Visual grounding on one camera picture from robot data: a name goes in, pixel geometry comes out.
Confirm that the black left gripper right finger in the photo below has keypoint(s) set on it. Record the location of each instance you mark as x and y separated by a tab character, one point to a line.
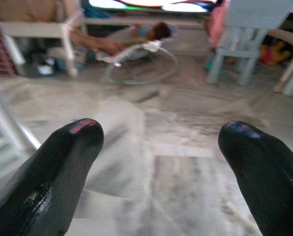
267	177

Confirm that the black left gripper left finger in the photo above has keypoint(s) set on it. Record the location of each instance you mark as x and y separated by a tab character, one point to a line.
50	177

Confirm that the black bag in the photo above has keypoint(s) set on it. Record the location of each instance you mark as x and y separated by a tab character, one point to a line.
44	66

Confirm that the teal container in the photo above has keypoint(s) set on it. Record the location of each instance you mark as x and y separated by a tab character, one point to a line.
70	64

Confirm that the yellow plush toy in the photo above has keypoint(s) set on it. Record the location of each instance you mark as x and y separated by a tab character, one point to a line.
275	54

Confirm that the light blue plastic chair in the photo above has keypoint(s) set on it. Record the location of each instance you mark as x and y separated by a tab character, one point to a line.
247	37

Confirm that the white desk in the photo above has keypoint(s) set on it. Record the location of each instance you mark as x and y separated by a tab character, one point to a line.
291	37

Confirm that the child lying down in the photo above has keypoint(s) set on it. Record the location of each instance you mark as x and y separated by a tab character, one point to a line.
107	44

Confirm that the white low table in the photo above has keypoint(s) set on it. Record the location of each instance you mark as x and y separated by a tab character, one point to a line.
38	29

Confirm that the white baby bouncer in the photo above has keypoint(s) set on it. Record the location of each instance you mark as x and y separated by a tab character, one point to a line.
136	52

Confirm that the pink cloth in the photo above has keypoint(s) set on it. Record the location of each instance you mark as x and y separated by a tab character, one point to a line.
217	27

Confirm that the beige cushion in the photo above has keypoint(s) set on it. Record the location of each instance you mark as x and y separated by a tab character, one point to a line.
26	9

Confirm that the white television bench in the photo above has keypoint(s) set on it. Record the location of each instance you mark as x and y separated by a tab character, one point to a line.
146	20

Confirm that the flat screen television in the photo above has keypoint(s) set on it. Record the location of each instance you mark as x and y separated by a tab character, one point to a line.
149	5

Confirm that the white frame structure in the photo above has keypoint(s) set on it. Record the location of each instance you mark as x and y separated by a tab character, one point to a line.
6	137

